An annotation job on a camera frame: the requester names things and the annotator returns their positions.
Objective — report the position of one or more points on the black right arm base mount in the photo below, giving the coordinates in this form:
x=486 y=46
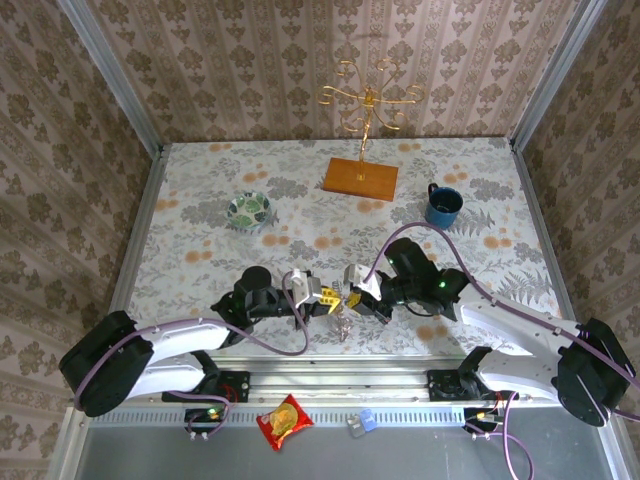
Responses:
x=445 y=387

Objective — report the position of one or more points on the aluminium mounting rail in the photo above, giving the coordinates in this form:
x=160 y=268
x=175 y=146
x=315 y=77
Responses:
x=340 y=377

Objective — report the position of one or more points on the grey plastic key tag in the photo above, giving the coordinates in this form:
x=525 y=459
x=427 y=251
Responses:
x=355 y=428

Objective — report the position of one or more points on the small blue packet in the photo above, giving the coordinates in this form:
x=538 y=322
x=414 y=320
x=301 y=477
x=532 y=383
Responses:
x=369 y=421

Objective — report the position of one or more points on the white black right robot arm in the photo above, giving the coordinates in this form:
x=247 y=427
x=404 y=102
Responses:
x=520 y=315

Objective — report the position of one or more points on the aluminium frame post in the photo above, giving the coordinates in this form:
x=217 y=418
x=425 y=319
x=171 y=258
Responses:
x=115 y=80
x=555 y=75

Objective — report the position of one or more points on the leaf pattern bowl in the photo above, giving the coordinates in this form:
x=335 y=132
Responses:
x=249 y=210

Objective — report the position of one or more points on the aluminium side rail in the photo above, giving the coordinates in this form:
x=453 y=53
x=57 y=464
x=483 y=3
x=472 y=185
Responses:
x=140 y=225
x=542 y=225

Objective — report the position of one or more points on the red snack packet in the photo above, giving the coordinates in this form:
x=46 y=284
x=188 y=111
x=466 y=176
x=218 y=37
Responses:
x=285 y=420

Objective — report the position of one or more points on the floral tablecloth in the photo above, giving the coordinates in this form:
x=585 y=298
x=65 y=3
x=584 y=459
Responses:
x=325 y=225

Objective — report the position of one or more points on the blue enamel mug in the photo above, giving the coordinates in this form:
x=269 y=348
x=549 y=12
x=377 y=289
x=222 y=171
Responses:
x=444 y=210

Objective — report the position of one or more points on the small controller board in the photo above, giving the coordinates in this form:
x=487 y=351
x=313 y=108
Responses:
x=482 y=416
x=205 y=415

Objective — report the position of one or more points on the gold jewelry stand wooden base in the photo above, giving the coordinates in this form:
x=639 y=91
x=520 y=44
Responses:
x=361 y=179

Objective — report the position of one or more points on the slotted metal strip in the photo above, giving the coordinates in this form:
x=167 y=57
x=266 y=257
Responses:
x=330 y=416

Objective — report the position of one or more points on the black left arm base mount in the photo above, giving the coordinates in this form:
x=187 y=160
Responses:
x=235 y=382

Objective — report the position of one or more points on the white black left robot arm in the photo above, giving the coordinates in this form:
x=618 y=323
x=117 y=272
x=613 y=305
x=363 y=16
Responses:
x=175 y=340

